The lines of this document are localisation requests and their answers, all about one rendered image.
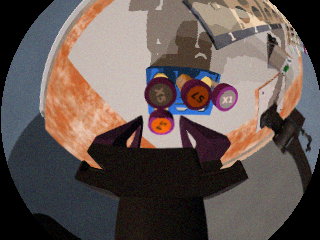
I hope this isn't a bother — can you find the plastic tube with dark red cap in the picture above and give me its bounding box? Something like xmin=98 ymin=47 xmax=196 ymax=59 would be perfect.
xmin=144 ymin=73 xmax=177 ymax=109

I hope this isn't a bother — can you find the white sample tube with magenta cap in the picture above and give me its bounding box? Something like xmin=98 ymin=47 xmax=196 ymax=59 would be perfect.
xmin=292 ymin=42 xmax=307 ymax=54

